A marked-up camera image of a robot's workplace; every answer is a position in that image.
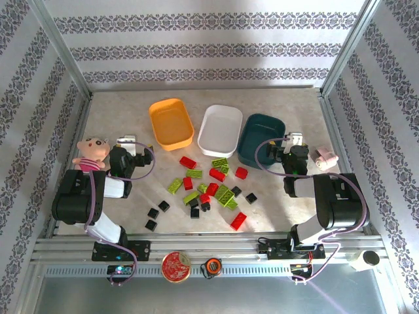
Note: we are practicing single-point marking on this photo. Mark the teal plastic container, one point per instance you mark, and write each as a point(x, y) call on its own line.
point(258, 137)

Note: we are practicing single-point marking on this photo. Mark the orange plastic container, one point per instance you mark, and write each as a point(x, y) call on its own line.
point(170, 124)

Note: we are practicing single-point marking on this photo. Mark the small red lego brick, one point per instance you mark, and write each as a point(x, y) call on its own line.
point(205, 198)
point(187, 183)
point(241, 172)
point(212, 189)

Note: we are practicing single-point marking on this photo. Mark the long green lego brick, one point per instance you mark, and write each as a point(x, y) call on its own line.
point(220, 161)
point(194, 173)
point(221, 189)
point(191, 197)
point(175, 185)
point(226, 198)

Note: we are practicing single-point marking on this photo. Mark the long red lego brick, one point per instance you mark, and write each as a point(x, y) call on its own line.
point(238, 221)
point(187, 162)
point(217, 174)

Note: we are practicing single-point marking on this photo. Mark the black square lego brick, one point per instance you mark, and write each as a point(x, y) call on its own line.
point(194, 213)
point(153, 213)
point(205, 207)
point(164, 205)
point(193, 203)
point(236, 191)
point(251, 198)
point(151, 224)

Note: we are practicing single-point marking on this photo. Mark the small green lego brick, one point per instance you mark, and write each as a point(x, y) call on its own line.
point(202, 187)
point(225, 169)
point(233, 205)

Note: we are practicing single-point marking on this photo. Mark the white plastic container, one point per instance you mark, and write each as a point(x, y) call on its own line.
point(219, 131)

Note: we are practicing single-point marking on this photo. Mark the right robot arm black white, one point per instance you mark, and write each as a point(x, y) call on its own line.
point(340, 202)

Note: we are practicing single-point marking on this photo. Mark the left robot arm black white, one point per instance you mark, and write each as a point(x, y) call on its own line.
point(72, 202)

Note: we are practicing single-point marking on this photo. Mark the plush doll pink striped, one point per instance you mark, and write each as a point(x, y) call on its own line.
point(93, 148)

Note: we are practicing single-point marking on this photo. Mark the small circuit board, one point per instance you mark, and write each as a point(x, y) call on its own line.
point(299, 267)
point(119, 269)

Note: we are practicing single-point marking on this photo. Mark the round red gold tin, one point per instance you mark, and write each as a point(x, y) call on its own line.
point(175, 266)

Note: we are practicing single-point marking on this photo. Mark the orange black tape measure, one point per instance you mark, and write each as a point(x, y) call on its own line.
point(212, 266)

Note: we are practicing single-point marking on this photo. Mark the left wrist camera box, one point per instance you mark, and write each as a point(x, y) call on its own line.
point(128, 143)

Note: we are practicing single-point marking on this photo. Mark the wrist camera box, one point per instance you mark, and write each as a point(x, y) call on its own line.
point(128, 143)
point(295, 139)

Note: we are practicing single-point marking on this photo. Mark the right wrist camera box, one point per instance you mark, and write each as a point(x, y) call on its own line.
point(295, 139)

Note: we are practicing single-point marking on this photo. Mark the narrow aluminium table rail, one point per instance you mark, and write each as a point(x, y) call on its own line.
point(81, 127)
point(332, 131)

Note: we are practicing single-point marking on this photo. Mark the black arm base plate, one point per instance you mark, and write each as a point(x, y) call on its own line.
point(275, 252)
point(142, 250)

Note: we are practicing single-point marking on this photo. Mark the wide aluminium frame rail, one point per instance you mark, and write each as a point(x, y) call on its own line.
point(203, 245)

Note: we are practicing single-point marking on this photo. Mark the aluminium frame post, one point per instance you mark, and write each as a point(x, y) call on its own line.
point(62, 52)
point(350, 52)

